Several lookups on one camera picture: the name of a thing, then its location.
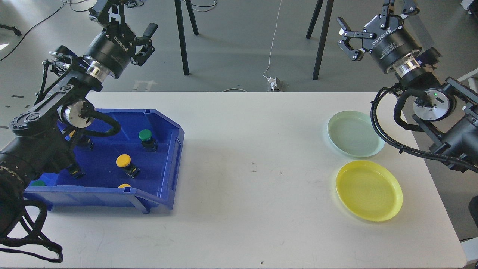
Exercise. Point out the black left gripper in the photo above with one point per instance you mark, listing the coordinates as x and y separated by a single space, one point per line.
117 45

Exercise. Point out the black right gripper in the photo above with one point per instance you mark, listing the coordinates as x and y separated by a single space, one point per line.
388 45

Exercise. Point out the black stand leg left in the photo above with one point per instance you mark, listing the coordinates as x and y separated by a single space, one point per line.
181 33

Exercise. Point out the black stand leg right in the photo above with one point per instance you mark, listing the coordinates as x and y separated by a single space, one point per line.
323 34

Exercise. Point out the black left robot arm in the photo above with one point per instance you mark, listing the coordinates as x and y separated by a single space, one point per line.
47 133

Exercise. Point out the white chair base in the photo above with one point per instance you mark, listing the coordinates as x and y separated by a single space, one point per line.
468 75

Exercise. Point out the yellow plate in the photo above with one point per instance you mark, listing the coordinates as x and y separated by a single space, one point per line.
369 191

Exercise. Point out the light green plate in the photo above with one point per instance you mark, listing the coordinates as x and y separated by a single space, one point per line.
351 133

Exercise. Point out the green button front corner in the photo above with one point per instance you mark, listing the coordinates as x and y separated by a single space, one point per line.
38 183

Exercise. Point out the black stand leg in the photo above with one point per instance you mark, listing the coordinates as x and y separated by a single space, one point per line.
181 33
323 34

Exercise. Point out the white power adapter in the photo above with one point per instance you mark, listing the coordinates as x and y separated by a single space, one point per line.
275 85

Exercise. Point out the blue plastic bin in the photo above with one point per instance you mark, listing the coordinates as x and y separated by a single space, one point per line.
154 186

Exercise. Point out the yellow button front edge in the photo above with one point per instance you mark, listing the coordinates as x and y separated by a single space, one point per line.
125 185

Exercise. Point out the yellow push button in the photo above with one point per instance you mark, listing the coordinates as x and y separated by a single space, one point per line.
124 161

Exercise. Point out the green push button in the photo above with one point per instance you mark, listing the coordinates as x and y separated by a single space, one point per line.
148 142

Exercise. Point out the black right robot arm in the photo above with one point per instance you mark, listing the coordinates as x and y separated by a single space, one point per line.
445 112

